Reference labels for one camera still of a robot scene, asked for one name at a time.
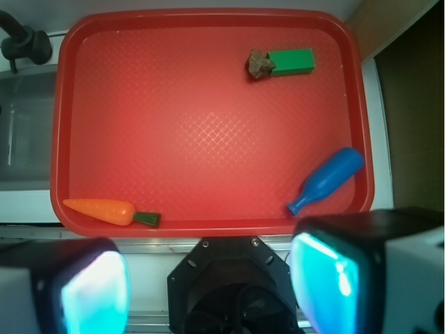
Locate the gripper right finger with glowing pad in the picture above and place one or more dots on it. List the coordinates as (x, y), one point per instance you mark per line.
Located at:
(371, 272)

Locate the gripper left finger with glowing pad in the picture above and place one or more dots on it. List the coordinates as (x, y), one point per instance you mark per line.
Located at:
(64, 286)

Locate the brown grey rock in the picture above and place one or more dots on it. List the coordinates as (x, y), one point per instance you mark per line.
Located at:
(258, 65)

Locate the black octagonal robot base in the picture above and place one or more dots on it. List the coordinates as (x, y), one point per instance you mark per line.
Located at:
(232, 285)

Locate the orange toy carrot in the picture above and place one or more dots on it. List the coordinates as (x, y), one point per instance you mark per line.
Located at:
(115, 212)

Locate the blue toy bottle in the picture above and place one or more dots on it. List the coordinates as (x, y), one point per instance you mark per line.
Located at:
(328, 178)

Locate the red plastic tray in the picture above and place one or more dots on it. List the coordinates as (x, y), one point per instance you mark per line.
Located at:
(156, 108)

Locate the grey metal sink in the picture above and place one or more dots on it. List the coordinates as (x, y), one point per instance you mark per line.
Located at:
(27, 109)

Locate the green rectangular block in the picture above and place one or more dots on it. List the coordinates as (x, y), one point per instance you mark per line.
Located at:
(291, 62)

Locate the black faucet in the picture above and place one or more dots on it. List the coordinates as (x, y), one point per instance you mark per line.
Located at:
(23, 42)

